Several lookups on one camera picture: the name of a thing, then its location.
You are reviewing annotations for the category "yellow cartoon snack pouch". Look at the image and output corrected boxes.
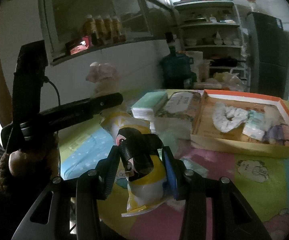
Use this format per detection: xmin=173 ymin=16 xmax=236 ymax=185
xmin=100 ymin=112 xmax=171 ymax=217

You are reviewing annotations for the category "pink item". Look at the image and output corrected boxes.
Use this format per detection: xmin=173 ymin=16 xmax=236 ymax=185
xmin=86 ymin=62 xmax=120 ymax=98

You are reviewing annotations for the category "green ball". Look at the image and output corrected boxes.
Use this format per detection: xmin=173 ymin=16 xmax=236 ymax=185
xmin=159 ymin=131 xmax=186 ymax=159

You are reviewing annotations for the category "left hand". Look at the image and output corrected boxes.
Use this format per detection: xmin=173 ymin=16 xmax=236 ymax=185
xmin=8 ymin=151 xmax=29 ymax=176

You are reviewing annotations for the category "colourful cartoon table cloth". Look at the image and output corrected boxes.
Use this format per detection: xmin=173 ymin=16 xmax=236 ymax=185
xmin=58 ymin=88 xmax=289 ymax=240

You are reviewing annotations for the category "orange rimmed cardboard box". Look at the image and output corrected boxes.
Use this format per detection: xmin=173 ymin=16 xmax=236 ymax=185
xmin=191 ymin=90 xmax=289 ymax=159

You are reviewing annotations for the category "pale green tissue pack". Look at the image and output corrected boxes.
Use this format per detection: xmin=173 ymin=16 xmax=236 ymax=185
xmin=242 ymin=110 xmax=265 ymax=141

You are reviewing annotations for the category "plush doll purple dress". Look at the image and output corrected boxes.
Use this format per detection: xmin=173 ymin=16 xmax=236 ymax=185
xmin=262 ymin=106 xmax=289 ymax=147

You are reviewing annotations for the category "white fluffy scrunchie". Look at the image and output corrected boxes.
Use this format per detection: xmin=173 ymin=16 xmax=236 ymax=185
xmin=212 ymin=102 xmax=249 ymax=133

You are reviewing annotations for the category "mint green carton box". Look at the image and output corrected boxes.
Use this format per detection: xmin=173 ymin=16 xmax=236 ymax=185
xmin=131 ymin=90 xmax=168 ymax=120

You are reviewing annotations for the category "floral tissue package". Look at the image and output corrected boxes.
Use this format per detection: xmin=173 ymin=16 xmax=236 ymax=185
xmin=150 ymin=90 xmax=203 ymax=140

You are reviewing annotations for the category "clear plastic bag on floor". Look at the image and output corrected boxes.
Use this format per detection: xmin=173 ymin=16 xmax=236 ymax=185
xmin=213 ymin=72 xmax=246 ymax=92

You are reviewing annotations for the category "green water jug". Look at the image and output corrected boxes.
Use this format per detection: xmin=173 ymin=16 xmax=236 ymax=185
xmin=160 ymin=31 xmax=197 ymax=89

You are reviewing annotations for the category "black refrigerator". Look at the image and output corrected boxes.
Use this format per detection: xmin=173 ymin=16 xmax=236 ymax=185
xmin=246 ymin=12 xmax=289 ymax=99

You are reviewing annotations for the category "metal kitchen shelf rack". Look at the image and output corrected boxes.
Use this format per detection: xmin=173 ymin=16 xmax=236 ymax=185
xmin=174 ymin=0 xmax=250 ymax=86

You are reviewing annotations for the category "glass jar on refrigerator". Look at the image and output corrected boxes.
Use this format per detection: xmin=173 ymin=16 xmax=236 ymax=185
xmin=246 ymin=0 xmax=257 ymax=12

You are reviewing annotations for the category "glass door wall cabinet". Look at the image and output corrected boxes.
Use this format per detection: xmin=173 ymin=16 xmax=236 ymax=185
xmin=38 ymin=0 xmax=177 ymax=66

